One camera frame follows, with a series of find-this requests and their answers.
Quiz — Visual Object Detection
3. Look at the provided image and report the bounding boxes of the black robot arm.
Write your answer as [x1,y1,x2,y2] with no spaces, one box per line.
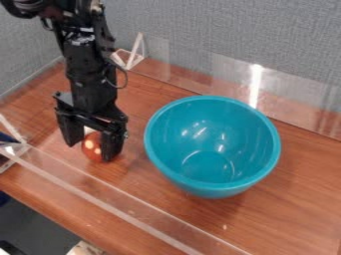
[0,0,129,161]

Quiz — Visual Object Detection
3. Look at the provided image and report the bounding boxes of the clear acrylic front barrier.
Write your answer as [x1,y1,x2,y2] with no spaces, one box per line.
[0,142,252,255]

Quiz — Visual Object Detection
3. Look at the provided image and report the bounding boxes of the clear acrylic left barrier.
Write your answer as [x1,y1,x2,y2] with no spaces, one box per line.
[0,37,63,99]

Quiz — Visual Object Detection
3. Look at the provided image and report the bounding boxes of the clear acrylic left bracket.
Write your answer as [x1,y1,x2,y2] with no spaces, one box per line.
[0,114,30,174]

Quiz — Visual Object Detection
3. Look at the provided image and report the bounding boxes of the blue plastic bowl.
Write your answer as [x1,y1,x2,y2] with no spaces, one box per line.
[145,96,281,199]

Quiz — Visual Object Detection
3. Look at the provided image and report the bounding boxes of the clear acrylic corner bracket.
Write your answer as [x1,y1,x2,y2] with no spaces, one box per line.
[112,32,148,70]

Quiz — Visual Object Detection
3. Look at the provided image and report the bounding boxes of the clear acrylic barrier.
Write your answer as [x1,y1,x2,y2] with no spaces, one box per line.
[129,34,341,141]
[0,37,63,99]
[0,142,252,255]

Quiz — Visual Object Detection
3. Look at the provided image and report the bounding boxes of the red and white toy mushroom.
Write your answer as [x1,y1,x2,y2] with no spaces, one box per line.
[82,127,112,162]

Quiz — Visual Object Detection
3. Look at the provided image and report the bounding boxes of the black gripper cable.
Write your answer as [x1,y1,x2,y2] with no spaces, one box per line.
[106,56,132,90]

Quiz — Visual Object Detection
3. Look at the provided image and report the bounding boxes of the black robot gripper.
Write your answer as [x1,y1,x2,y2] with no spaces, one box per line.
[54,41,129,162]

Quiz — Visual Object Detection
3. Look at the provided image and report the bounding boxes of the clear acrylic back barrier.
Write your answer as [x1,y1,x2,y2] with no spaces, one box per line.
[129,34,341,141]

